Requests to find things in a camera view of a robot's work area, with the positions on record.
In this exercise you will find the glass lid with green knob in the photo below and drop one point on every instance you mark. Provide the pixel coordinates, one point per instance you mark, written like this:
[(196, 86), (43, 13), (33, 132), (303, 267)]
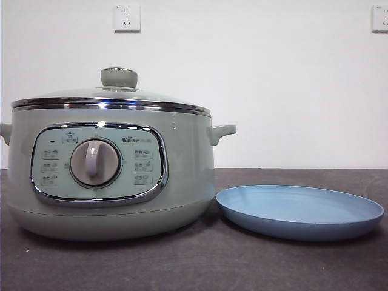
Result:
[(119, 78)]

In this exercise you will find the pale green electric steamer pot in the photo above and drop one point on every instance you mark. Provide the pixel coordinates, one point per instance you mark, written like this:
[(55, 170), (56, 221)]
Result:
[(188, 182)]

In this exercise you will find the blue round plate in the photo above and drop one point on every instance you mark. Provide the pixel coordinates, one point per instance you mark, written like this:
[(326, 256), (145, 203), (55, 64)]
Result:
[(288, 206)]

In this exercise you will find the white wall socket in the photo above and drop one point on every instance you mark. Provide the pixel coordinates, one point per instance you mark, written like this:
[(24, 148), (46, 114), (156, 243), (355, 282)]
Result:
[(380, 18), (127, 18)]

